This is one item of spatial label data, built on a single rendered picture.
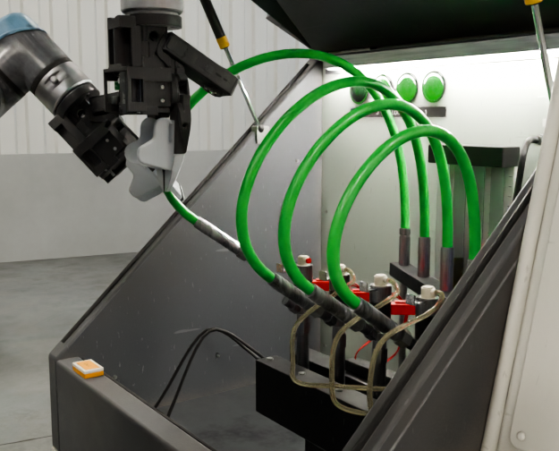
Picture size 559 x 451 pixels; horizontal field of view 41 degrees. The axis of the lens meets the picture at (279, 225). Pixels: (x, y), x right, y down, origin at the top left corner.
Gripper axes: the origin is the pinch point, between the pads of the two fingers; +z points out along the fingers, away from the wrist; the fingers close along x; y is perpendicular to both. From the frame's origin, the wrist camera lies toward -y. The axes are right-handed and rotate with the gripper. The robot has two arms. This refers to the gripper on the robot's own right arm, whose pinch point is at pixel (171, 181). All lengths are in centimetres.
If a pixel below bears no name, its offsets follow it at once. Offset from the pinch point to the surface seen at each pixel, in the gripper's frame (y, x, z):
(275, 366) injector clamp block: -15.5, 0.7, 27.2
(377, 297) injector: -18.8, 18.2, 14.1
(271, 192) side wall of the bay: -36.0, -29.7, 6.0
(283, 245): -4.6, 17.8, 6.2
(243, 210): -4.4, 10.0, 3.1
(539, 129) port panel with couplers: -48, 20, -6
